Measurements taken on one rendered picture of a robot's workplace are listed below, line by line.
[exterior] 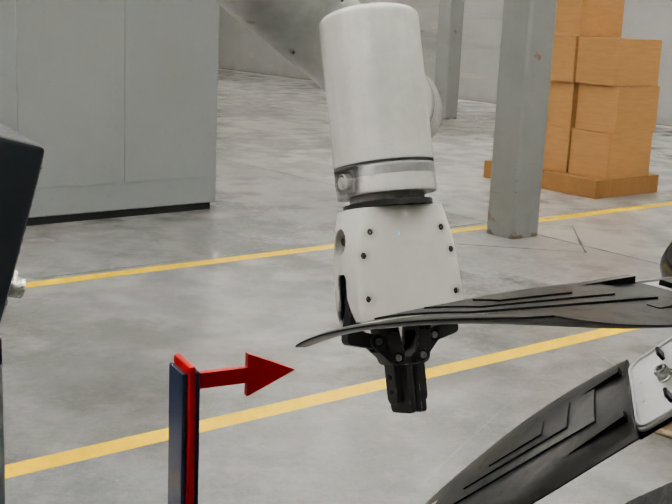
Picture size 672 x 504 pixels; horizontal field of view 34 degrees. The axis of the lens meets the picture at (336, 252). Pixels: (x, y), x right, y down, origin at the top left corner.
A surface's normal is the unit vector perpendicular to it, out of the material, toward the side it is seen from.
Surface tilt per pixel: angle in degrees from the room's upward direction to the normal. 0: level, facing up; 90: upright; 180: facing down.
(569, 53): 90
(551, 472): 40
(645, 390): 46
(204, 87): 90
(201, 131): 90
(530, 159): 90
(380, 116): 75
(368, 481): 1
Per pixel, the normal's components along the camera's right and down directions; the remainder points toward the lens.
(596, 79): -0.79, 0.10
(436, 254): 0.53, -0.11
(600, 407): -0.67, -0.71
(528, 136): 0.62, 0.19
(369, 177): -0.35, -0.01
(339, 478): 0.04, -0.98
